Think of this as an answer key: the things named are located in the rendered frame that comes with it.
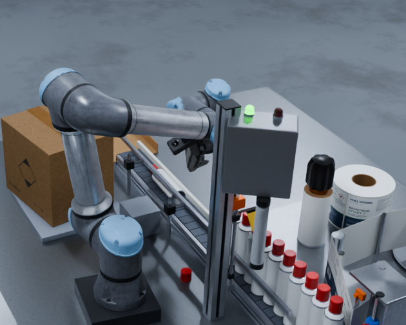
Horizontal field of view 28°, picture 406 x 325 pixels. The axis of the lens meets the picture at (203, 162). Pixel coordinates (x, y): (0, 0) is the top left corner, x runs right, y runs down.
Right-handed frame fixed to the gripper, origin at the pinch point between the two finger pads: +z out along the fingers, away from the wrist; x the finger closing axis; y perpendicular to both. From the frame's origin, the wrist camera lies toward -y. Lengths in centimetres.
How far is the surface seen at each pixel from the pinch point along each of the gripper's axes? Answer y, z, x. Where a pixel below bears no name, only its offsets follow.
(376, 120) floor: 229, 148, 113
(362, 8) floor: 358, 202, 278
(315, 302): -1, -22, -66
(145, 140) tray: 13, 39, 47
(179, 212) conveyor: -1.6, 16.8, -4.0
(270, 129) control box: -9, -57, -37
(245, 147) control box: -14, -51, -36
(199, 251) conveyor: -4.6, 12.7, -22.7
